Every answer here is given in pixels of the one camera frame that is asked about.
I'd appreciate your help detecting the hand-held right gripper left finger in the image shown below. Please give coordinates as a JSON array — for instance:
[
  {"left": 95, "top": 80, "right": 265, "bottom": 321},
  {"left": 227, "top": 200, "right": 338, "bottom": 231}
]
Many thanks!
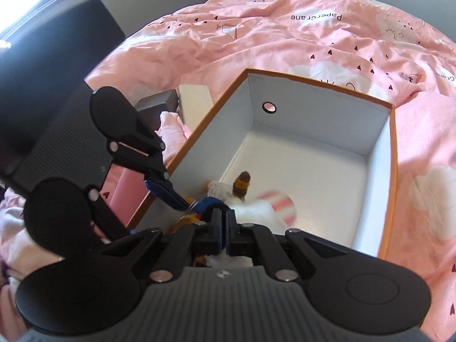
[{"left": 101, "top": 209, "right": 226, "bottom": 283}]

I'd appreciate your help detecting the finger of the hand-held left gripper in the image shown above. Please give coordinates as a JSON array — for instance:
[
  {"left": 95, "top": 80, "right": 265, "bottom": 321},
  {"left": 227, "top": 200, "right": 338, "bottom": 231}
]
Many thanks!
[
  {"left": 87, "top": 187, "right": 132, "bottom": 243},
  {"left": 108, "top": 119, "right": 190, "bottom": 210}
]

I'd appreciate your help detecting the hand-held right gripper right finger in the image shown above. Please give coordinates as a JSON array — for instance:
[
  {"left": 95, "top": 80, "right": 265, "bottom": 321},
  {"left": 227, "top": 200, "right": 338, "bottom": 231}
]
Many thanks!
[{"left": 228, "top": 210, "right": 348, "bottom": 282}]

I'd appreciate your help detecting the white plush toy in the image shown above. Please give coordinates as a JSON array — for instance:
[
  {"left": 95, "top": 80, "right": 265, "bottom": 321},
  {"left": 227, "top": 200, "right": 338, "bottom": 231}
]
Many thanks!
[{"left": 174, "top": 171, "right": 296, "bottom": 236}]

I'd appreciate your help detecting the grey leather box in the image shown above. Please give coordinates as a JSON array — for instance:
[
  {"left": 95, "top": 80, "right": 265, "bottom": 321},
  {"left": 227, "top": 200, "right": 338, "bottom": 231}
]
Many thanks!
[{"left": 135, "top": 91, "right": 179, "bottom": 115}]

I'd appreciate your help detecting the long white box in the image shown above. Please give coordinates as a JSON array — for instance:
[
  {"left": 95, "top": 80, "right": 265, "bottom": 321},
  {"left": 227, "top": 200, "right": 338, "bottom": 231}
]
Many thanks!
[{"left": 178, "top": 84, "right": 214, "bottom": 131}]

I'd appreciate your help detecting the orange cardboard box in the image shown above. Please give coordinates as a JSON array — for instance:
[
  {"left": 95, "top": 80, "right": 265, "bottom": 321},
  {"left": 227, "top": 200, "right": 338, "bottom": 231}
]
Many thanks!
[{"left": 130, "top": 68, "right": 398, "bottom": 260}]

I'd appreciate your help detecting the window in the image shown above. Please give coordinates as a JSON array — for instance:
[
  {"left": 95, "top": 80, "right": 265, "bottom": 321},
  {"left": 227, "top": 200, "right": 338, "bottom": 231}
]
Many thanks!
[{"left": 0, "top": 0, "right": 82, "bottom": 40}]

